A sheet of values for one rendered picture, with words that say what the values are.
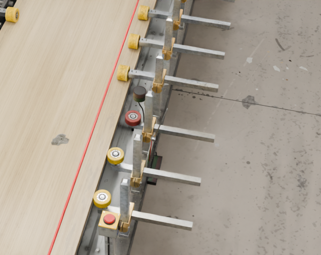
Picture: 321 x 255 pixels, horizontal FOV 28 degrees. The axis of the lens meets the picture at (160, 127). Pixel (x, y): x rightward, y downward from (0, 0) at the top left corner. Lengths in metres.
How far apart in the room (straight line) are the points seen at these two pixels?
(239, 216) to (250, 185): 0.24
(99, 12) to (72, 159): 1.07
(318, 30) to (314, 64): 0.41
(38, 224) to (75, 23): 1.33
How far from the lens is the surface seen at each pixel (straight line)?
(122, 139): 3.42
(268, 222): 3.94
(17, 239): 2.77
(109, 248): 2.55
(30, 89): 3.30
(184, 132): 3.15
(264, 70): 4.79
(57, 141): 3.06
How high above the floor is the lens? 3.26
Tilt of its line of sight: 49 degrees down
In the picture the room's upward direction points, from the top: 4 degrees clockwise
